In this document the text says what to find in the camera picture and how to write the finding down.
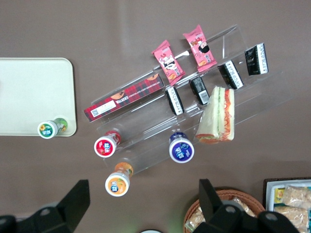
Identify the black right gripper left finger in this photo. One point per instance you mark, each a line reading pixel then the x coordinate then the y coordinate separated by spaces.
pixel 73 206

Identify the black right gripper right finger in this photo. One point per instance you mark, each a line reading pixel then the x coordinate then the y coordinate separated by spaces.
pixel 211 213

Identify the triangle sandwich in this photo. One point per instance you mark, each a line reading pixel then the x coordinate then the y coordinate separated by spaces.
pixel 216 116

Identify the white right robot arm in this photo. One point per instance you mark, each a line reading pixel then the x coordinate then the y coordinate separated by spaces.
pixel 150 231

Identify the white rectangular snack tray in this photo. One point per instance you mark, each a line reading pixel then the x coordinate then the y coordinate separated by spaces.
pixel 271 194

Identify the black tray under white tray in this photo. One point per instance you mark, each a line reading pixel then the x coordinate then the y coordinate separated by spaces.
pixel 286 179

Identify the cream plastic serving tray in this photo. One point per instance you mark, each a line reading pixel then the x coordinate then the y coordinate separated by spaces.
pixel 34 92

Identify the clear bag rice cracker snack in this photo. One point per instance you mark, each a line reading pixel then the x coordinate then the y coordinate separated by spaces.
pixel 195 218
pixel 243 205

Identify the round brown wicker basket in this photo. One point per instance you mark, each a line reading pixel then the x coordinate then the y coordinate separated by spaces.
pixel 243 196

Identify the orange lid gum bottle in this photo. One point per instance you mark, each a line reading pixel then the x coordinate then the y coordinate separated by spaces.
pixel 117 184

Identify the red lid gum bottle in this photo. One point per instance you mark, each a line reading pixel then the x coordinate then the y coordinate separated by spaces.
pixel 105 146

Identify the blue lid gum bottle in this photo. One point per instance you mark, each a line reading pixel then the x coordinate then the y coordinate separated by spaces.
pixel 181 151

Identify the clear bag rice cracker bar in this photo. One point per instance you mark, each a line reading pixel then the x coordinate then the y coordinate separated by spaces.
pixel 291 217
pixel 297 196

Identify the small black white box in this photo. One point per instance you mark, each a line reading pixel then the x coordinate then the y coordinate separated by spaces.
pixel 198 88
pixel 229 74
pixel 174 100
pixel 255 59

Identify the clear acrylic stepped display stand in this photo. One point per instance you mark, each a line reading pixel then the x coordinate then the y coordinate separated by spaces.
pixel 255 97

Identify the red tartan shortbread box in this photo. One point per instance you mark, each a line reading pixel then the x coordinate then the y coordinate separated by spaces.
pixel 136 93

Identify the pink cartoon snack packet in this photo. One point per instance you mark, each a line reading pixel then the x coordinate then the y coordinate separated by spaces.
pixel 201 51
pixel 168 64

